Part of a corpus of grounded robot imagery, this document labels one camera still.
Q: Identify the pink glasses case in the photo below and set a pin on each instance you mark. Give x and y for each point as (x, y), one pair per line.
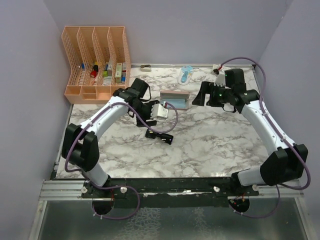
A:
(169, 94)

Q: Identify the small white green box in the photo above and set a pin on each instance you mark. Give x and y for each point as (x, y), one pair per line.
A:
(216, 69)

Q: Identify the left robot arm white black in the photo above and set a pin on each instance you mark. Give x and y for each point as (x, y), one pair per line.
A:
(80, 147)

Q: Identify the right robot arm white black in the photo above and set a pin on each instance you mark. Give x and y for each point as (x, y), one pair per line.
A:
(286, 159)

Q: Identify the green white box in organizer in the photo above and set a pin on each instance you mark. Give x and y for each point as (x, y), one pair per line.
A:
(118, 73)

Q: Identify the blue white packaged item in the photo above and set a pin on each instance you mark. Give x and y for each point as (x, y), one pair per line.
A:
(185, 75)

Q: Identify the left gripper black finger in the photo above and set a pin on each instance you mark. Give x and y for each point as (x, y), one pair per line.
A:
(151, 103)
(148, 123)

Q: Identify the peach desk file organizer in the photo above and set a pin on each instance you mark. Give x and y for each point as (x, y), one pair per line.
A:
(99, 60)

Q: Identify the red black small bottle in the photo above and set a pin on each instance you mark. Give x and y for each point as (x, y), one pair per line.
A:
(94, 72)

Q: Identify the aluminium rail frame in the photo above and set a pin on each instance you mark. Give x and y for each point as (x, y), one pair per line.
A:
(61, 190)

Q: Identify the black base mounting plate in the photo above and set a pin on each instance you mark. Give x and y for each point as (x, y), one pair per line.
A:
(168, 192)

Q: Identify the black sunglasses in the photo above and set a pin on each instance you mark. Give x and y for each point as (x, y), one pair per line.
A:
(164, 137)

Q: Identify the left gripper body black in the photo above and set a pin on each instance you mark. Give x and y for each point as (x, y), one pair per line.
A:
(144, 111)

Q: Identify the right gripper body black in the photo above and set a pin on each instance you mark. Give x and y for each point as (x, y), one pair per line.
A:
(221, 93)

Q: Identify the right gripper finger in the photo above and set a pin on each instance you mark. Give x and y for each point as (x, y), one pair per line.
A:
(206, 88)
(215, 100)

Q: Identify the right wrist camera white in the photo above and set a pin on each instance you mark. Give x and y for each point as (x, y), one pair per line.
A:
(220, 80)

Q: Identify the light blue cleaning cloth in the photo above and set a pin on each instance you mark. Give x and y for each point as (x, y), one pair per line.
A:
(177, 103)

